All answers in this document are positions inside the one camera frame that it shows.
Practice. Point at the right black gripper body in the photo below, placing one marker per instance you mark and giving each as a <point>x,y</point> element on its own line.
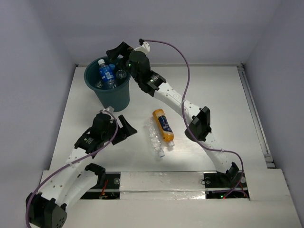
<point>128,64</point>

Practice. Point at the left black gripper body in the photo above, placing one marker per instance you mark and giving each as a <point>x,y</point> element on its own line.
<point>118,129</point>

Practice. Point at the small clear bottle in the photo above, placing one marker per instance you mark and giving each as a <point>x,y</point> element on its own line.
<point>121,74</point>

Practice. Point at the blue label bottle white cap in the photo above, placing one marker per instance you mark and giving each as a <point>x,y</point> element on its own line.
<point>107,76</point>

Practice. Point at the orange juice bottle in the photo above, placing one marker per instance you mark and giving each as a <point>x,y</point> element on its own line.
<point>165,130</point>

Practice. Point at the clear bottle white cap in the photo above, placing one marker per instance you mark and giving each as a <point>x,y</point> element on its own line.
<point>98,85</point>

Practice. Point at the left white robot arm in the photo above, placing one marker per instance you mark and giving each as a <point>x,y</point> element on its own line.
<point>47,205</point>

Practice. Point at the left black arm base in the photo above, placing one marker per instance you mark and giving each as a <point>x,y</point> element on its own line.
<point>109,189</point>

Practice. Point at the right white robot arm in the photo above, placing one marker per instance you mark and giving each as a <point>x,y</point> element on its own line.
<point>197,119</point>

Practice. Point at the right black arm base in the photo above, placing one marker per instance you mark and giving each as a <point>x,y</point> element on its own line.
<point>232,184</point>

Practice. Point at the dark green plastic bin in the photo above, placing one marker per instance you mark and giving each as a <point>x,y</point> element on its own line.
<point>117,98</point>

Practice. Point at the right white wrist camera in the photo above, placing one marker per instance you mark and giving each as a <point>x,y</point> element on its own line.
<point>144,47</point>

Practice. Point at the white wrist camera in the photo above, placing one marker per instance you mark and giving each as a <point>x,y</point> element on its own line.
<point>144,47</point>
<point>108,109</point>

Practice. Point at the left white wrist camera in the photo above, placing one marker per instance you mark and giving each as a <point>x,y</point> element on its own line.
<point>108,109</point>

